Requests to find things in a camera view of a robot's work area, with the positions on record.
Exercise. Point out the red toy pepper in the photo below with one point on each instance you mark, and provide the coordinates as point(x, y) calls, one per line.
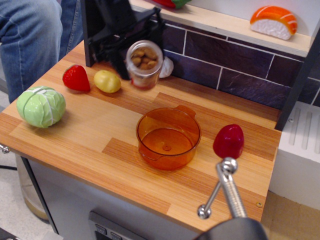
point(174, 4)

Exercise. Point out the wooden wall shelf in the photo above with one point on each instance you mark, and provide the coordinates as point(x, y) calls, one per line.
point(236, 28)

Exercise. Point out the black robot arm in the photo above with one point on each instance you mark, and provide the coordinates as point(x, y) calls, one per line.
point(87, 3)

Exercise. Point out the yellow toy potato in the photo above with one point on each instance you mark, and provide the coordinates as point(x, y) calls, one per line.
point(107, 81)

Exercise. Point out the almond jar with red label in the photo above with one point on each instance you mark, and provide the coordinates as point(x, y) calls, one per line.
point(144, 60)

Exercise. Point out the dark vertical post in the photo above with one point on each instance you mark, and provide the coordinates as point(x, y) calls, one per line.
point(300, 79)

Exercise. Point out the salmon sushi toy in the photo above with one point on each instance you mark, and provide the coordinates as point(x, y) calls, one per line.
point(274, 21)

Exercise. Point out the dark red toy fruit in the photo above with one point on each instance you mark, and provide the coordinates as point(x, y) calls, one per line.
point(229, 142)

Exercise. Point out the green toy cabbage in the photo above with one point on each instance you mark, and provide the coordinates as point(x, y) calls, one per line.
point(41, 106)

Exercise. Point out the orange transparent plastic pot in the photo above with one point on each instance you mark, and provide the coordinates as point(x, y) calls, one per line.
point(168, 137)

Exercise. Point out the white toy cauliflower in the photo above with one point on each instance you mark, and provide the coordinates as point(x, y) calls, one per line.
point(167, 68)

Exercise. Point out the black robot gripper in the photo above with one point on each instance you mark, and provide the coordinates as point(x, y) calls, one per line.
point(112, 29)

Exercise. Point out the person's blue jeans leg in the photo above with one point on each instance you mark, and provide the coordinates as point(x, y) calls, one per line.
point(34, 36)

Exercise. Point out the red toy strawberry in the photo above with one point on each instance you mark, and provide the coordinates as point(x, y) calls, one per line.
point(75, 78)

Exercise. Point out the grey oven control panel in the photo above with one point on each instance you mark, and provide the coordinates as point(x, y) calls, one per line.
point(104, 229)

